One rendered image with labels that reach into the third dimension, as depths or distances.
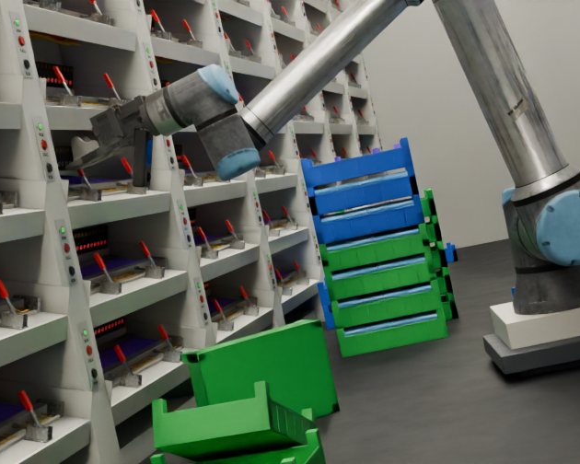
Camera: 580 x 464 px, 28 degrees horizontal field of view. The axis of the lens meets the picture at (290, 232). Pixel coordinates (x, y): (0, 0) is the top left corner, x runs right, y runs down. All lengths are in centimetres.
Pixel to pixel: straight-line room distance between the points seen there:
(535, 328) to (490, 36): 62
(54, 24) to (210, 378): 77
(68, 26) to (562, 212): 106
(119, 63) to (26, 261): 81
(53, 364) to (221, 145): 52
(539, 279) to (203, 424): 90
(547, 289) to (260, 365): 62
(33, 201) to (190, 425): 51
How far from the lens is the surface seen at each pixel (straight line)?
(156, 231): 279
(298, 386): 244
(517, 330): 246
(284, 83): 240
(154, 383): 245
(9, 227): 200
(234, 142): 225
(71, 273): 216
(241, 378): 237
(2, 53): 216
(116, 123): 232
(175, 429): 192
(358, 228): 318
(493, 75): 230
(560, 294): 249
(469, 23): 230
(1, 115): 206
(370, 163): 318
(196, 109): 226
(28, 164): 213
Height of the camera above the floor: 48
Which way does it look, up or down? 2 degrees down
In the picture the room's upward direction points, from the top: 12 degrees counter-clockwise
